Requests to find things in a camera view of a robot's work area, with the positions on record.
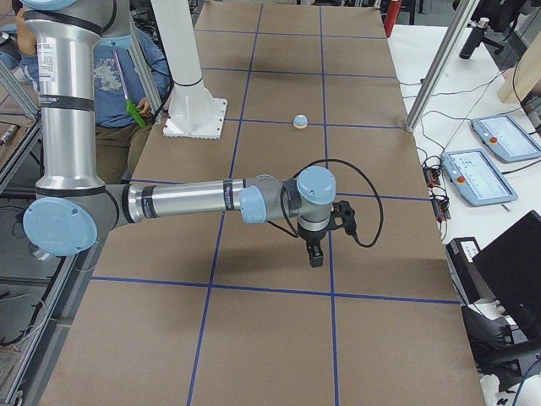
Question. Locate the red cylinder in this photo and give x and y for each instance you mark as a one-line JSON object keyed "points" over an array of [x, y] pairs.
{"points": [[393, 10]]}

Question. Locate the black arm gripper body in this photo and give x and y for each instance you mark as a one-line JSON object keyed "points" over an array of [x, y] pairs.
{"points": [[312, 238]]}

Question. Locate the near teach pendant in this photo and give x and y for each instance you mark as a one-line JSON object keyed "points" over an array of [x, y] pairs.
{"points": [[476, 178]]}

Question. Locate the person in blue sweater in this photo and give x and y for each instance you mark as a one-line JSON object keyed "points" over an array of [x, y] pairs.
{"points": [[119, 139]]}

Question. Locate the blue call bell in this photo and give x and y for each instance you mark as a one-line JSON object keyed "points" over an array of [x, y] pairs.
{"points": [[300, 121]]}

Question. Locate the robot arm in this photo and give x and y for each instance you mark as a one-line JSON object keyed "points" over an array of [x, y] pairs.
{"points": [[95, 121]]}

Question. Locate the black cylinder on desk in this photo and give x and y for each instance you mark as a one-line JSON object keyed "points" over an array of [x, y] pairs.
{"points": [[475, 38]]}

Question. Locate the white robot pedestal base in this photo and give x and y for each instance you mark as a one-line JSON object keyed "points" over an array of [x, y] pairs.
{"points": [[192, 112]]}

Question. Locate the black box on desk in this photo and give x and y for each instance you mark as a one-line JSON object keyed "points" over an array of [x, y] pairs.
{"points": [[470, 284]]}

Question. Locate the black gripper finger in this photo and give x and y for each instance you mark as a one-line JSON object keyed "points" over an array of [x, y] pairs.
{"points": [[315, 253]]}

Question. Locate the green handled tool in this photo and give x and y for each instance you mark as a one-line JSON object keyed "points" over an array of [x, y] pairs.
{"points": [[131, 109]]}

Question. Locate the teach pendant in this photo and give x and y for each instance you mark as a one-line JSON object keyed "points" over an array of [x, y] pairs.
{"points": [[506, 138], [476, 178]]}

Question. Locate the far teach pendant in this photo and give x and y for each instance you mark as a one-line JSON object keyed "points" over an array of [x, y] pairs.
{"points": [[506, 138]]}

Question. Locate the black monitor on desk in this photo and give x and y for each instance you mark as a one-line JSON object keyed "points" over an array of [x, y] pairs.
{"points": [[510, 265]]}

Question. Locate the aluminium frame post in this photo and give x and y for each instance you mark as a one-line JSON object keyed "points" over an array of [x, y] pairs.
{"points": [[450, 39]]}

